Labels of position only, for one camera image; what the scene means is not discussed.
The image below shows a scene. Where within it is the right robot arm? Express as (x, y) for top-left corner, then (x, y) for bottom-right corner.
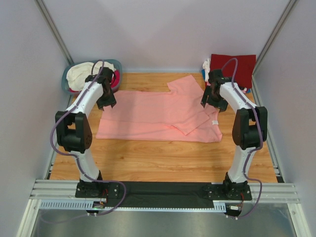
(201, 69), (268, 200)

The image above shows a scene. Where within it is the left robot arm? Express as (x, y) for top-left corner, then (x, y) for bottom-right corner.
(53, 67), (117, 199)

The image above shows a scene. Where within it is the magenta t-shirt in basket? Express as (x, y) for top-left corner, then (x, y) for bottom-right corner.
(69, 69), (123, 93)

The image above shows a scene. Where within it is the blue folded t-shirt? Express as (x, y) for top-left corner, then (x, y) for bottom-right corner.
(201, 69), (251, 93)

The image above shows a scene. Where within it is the white folded t-shirt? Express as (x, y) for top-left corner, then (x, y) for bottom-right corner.
(202, 58), (210, 72)

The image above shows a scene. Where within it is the grey laundry basket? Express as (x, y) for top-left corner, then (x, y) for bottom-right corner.
(62, 59), (122, 95)

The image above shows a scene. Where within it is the cream white t-shirt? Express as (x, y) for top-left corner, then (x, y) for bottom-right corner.
(64, 61), (118, 93)

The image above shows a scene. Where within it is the dark red folded t-shirt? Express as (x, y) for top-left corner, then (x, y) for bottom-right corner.
(210, 54), (256, 88)

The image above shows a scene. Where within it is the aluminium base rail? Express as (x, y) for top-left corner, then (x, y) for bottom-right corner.
(30, 180), (299, 212)

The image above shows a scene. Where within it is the left aluminium frame post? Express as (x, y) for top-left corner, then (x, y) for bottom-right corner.
(34, 0), (74, 64)

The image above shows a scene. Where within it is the aluminium frame post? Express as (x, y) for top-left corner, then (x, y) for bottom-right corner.
(34, 0), (74, 64)
(251, 0), (300, 72)

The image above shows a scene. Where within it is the right aluminium frame post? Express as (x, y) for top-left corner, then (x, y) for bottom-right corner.
(251, 0), (300, 72)

